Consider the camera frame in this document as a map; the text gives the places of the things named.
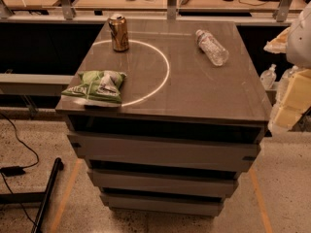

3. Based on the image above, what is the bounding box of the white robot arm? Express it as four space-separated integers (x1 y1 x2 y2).
286 2 311 68

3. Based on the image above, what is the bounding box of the green jalapeno chip bag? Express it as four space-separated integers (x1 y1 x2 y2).
61 70 126 107

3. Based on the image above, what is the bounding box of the grey drawer cabinet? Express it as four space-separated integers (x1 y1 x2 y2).
56 19 271 216

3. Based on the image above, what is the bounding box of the clear plastic water bottle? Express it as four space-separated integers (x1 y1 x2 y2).
195 29 229 67

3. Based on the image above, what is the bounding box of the gold soda can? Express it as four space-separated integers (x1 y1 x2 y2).
108 14 129 51

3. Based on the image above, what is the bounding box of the small clear bottle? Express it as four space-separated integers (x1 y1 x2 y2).
260 64 276 89

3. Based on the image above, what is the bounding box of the yellow sponge block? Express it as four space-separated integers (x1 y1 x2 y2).
274 69 311 132

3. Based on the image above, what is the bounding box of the metal rail frame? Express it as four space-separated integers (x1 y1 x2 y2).
0 0 311 26

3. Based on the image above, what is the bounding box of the black floor stand frame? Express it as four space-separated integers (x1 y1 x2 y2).
0 157 64 233

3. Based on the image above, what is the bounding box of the black power cable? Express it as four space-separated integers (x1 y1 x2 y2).
0 112 41 226

